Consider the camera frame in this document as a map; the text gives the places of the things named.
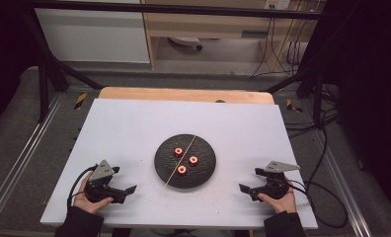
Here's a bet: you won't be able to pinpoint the wooden table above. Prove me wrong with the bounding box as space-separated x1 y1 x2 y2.
98 86 275 106

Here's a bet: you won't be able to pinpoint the person's left hand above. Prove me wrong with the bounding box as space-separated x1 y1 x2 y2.
73 171 115 215

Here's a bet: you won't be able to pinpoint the white wall socket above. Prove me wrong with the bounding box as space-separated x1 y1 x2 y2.
264 0 291 11

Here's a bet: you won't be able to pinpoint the hanging black cables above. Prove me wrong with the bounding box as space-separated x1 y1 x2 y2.
251 13 313 78

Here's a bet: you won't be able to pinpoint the aluminium rail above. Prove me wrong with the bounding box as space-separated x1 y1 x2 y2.
315 131 372 237
0 93 64 225

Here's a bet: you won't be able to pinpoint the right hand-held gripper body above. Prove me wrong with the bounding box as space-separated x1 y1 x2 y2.
249 160 301 201

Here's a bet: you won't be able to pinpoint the left hand-held gripper cable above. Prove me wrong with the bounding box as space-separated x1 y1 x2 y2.
66 165 98 215

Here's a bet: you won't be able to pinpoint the person's right hand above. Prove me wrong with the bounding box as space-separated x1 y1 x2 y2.
257 177 297 215

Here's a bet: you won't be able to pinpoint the white cabinet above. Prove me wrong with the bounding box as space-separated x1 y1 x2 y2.
35 0 151 64

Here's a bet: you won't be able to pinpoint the light wooden desk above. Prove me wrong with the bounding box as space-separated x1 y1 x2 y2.
140 0 326 72

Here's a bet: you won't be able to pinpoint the white board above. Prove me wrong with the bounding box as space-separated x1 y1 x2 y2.
39 98 319 230

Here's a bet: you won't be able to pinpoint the right hand-held gripper cable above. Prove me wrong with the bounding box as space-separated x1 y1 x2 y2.
286 179 350 230

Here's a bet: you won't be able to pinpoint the black round plate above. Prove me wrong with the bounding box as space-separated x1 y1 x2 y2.
153 133 217 190

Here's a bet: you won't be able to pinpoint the hand-held gripper cable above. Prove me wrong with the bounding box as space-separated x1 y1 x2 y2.
66 165 98 215
286 179 350 230

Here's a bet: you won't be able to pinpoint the thin wooden skewer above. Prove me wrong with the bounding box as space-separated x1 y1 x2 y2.
161 134 197 193

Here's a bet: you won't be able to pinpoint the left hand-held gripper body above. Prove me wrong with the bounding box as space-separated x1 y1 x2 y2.
84 159 128 204

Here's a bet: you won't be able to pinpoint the white chair base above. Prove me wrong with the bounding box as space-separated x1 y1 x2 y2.
168 37 203 51

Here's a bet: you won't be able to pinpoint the black metal frame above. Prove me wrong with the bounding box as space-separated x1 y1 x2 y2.
17 0 341 124

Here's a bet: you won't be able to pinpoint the black floor cables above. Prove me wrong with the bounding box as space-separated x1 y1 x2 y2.
283 83 341 186

